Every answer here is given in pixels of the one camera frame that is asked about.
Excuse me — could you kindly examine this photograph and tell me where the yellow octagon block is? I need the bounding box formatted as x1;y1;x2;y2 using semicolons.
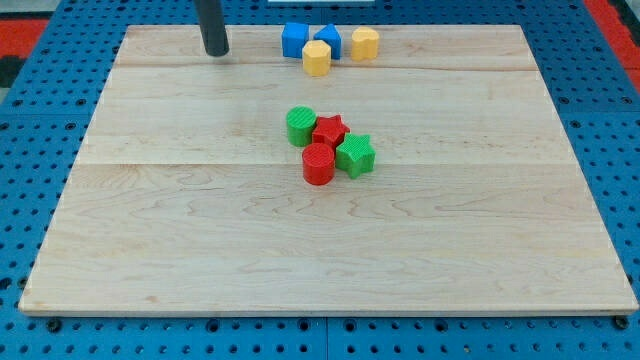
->
302;40;331;77

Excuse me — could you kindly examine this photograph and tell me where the blue cube block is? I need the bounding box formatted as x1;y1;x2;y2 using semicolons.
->
281;22;309;58

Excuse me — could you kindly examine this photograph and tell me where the green cylinder block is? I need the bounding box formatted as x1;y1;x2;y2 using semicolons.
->
286;106;316;147

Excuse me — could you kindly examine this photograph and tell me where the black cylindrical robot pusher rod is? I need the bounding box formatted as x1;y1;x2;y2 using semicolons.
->
194;0;229;57

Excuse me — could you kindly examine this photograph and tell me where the green star block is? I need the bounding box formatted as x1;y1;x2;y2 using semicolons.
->
335;133;376;179

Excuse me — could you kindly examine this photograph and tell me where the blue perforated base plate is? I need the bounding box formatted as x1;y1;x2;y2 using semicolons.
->
1;0;639;359

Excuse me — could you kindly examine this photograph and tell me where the light wooden board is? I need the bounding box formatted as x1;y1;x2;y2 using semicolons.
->
19;25;638;317

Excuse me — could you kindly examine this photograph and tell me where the red star block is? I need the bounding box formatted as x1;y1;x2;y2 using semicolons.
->
312;114;350;150

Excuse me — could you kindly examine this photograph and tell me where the blue pentagon house block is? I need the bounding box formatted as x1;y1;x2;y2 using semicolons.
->
313;24;342;60

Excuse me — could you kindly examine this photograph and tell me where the yellow heart block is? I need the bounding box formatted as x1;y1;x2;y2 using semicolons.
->
351;26;380;61

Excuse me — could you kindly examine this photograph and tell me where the red cylinder block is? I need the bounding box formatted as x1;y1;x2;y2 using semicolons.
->
302;143;335;186

